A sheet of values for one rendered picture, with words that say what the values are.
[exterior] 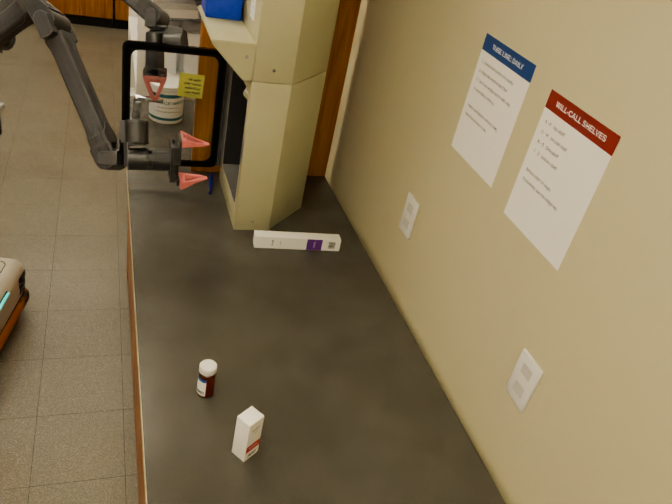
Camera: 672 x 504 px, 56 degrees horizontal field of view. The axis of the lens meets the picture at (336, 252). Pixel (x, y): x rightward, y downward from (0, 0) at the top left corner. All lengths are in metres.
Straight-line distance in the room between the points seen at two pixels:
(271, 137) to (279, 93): 0.13
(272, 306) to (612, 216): 0.90
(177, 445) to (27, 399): 1.46
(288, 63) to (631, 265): 1.04
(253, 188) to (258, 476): 0.90
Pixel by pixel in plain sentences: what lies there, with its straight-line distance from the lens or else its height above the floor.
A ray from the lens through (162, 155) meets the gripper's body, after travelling 1.72.
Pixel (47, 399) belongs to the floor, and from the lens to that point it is 2.75.
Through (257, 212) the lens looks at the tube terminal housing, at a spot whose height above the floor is 1.00.
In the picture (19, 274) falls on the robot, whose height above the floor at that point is 0.24.
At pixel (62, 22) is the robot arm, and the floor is 1.46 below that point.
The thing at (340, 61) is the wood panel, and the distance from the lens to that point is 2.22.
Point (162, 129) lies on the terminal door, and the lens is 2.13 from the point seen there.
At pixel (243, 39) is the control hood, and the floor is 1.51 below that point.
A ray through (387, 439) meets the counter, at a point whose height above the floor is 0.94.
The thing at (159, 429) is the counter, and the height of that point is 0.94.
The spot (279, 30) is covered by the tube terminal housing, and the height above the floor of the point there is 1.55.
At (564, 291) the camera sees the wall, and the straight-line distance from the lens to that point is 1.26.
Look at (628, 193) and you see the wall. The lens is 1.14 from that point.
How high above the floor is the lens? 2.00
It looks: 33 degrees down
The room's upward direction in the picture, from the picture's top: 13 degrees clockwise
